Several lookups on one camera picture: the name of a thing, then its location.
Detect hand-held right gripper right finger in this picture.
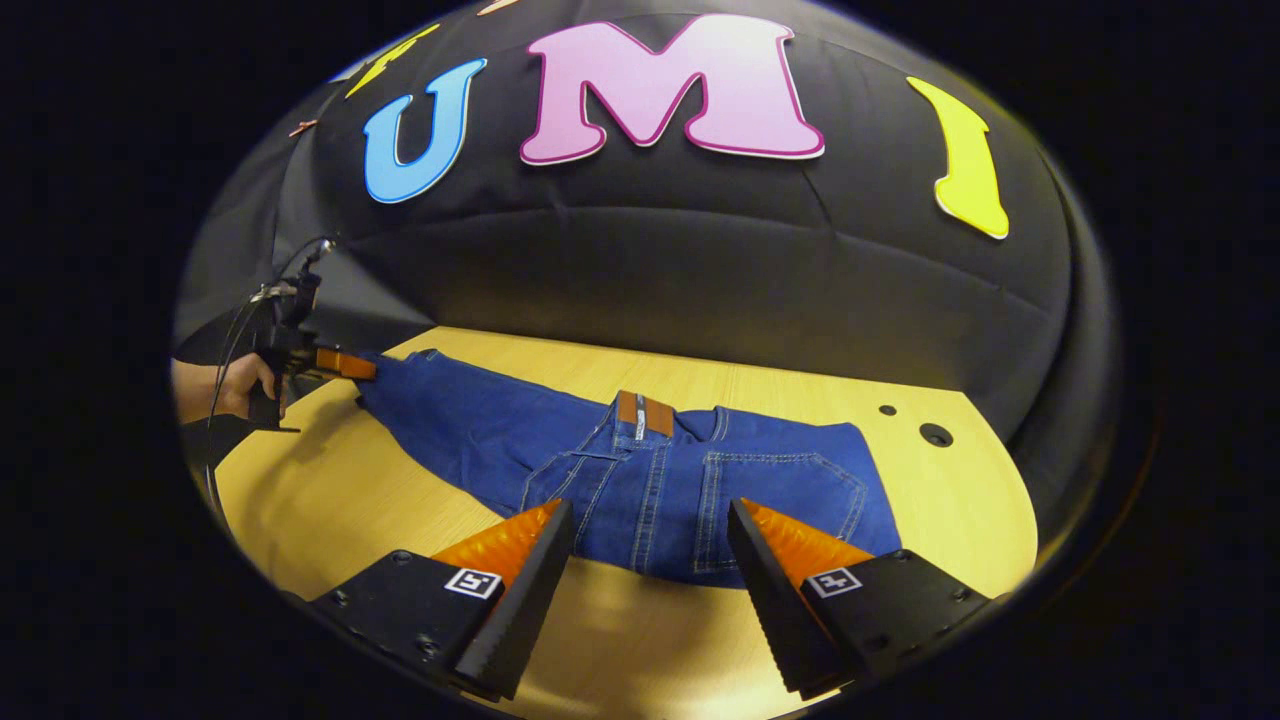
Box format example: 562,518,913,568
727,497,1006,701

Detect blue denim jeans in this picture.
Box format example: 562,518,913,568
355,348,903,590

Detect black backdrop cloth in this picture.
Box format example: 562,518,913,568
175,0,1121,541

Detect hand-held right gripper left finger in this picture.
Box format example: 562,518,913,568
305,498,576,703

